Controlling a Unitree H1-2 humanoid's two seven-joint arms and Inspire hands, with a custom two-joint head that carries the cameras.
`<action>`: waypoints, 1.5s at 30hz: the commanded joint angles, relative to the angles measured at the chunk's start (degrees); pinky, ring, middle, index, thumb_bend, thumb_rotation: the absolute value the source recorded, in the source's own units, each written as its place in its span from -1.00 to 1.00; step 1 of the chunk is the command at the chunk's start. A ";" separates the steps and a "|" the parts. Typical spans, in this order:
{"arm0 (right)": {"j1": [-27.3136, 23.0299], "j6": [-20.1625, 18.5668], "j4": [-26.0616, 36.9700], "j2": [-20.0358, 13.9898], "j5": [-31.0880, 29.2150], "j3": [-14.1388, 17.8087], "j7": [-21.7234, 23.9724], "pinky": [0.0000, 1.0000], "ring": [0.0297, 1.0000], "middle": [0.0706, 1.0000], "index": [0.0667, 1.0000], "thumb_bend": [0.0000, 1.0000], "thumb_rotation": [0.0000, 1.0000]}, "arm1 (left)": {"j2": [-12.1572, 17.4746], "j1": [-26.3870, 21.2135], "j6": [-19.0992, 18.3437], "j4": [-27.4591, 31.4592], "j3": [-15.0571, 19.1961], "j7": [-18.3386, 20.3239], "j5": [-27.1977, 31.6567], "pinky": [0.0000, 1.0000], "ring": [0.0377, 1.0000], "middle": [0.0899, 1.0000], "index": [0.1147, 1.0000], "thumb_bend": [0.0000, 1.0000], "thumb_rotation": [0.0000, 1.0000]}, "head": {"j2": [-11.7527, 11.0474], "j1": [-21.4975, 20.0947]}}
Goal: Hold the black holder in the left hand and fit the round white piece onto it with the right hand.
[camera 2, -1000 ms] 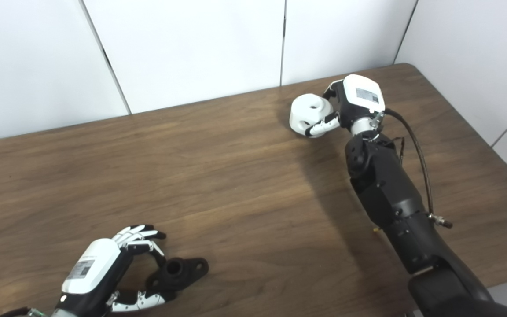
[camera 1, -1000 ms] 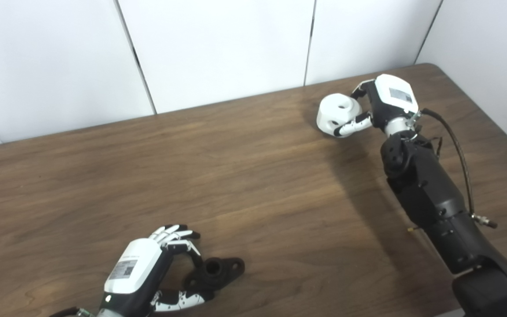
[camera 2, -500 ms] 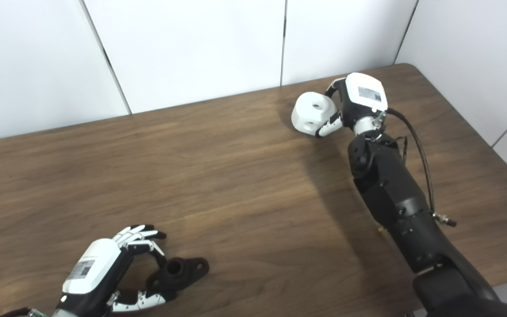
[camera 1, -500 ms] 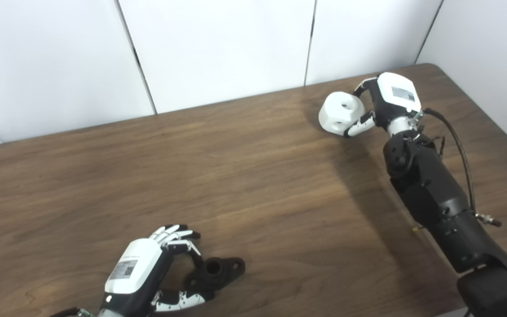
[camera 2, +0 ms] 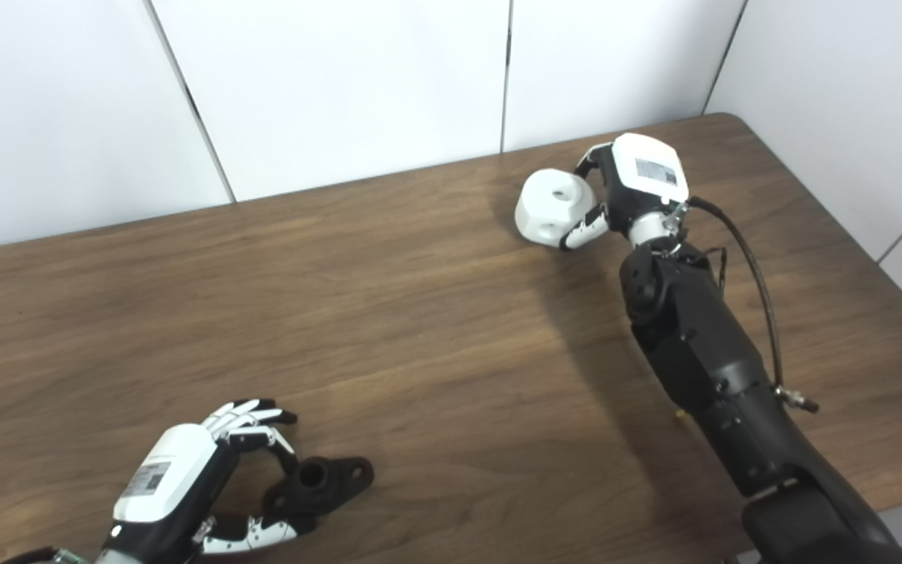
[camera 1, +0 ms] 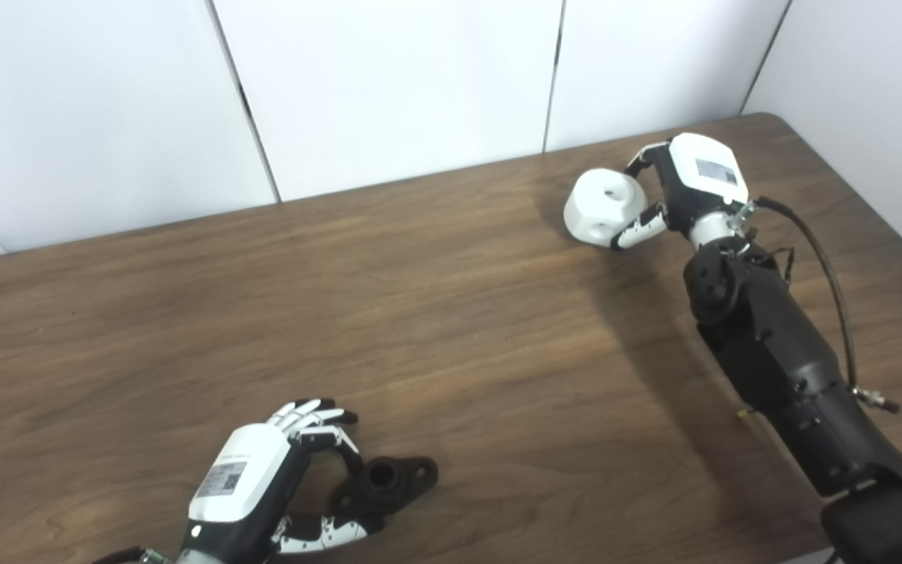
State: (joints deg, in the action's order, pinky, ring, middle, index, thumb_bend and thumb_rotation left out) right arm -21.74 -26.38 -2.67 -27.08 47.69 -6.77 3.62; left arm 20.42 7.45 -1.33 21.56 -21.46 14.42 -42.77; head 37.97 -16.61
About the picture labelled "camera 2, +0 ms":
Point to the black flanged holder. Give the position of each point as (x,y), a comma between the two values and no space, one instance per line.
(333,479)

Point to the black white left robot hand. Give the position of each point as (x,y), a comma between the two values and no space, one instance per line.
(169,478)

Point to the round white plastic piece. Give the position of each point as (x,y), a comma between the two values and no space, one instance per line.
(549,207)

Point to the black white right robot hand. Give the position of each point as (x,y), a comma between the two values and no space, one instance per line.
(643,176)

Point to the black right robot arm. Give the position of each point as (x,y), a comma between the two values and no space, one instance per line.
(709,360)

